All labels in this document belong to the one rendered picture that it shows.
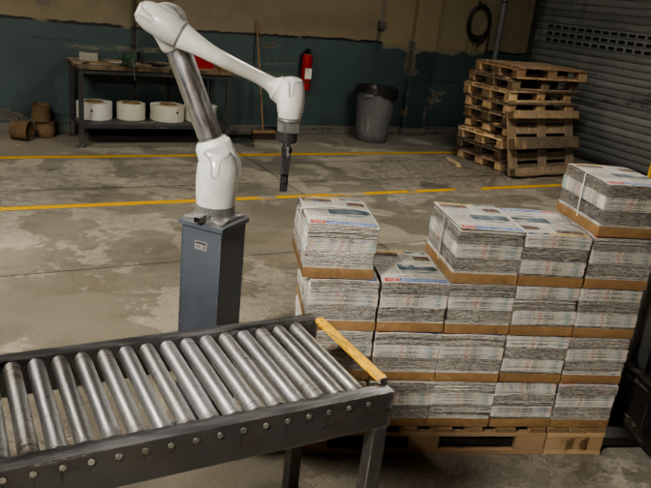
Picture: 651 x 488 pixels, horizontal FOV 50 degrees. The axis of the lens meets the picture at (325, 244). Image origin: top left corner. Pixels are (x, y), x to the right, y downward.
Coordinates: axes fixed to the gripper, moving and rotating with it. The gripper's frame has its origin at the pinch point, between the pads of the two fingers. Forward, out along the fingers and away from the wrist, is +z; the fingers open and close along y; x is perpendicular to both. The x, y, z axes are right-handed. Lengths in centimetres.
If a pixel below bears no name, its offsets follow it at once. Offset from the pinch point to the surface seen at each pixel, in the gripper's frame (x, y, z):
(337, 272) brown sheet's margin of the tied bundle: -22.2, -19.3, 29.9
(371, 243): -34.4, -18.9, 17.1
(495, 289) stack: -90, -18, 35
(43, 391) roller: 71, -99, 36
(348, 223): -24.5, -17.1, 9.9
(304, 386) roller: -1, -93, 37
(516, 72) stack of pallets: -331, 557, -7
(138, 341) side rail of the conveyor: 49, -69, 36
